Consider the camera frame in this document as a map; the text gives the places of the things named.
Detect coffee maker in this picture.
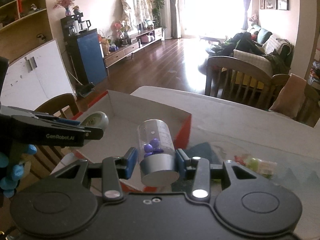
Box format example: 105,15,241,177
60,12,91,38

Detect white standing air conditioner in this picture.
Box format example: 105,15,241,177
160,0,172,40

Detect wooden chair left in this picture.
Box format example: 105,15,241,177
28,93,80,179

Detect blue gloved hand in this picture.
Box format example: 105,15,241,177
1,145,37,198

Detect chair with pink cloth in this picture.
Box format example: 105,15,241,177
268,74,319,127

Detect dark wooden dining chair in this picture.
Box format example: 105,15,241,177
204,56,276,110

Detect red cardboard box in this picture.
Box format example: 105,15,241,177
75,91,191,163

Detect pink flowers in vase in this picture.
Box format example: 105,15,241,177
53,0,75,16

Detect long wooden TV console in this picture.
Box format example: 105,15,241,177
104,27,164,70

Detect white sideboard cabinet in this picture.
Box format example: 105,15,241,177
1,40,74,110

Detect plastic bag with toys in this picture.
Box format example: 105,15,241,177
234,154,277,179

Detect round white green case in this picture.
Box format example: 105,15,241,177
81,111,109,130

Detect blue cabinet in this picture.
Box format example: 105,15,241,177
65,29,107,85

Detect sofa with blankets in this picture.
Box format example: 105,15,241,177
204,24,293,76

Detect wooden wall shelf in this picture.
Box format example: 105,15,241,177
1,0,53,62

